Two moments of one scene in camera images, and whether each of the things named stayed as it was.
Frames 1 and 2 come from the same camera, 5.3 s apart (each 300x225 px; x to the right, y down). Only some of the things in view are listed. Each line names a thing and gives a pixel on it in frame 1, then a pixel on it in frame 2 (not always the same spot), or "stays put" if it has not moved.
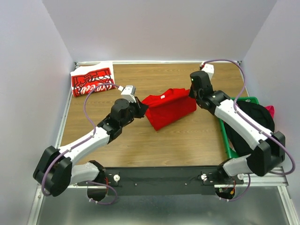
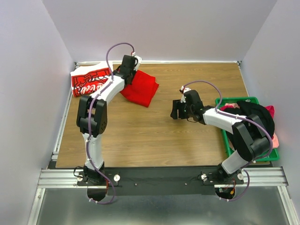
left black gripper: [140, 108] -> [132, 71]
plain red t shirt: [164, 108] -> [142, 89]
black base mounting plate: [163, 181] stays put
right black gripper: [191, 92] -> [176, 105]
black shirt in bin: [261, 114] stays put
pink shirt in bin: [272, 109] stays put
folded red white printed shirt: [84, 78] stays put
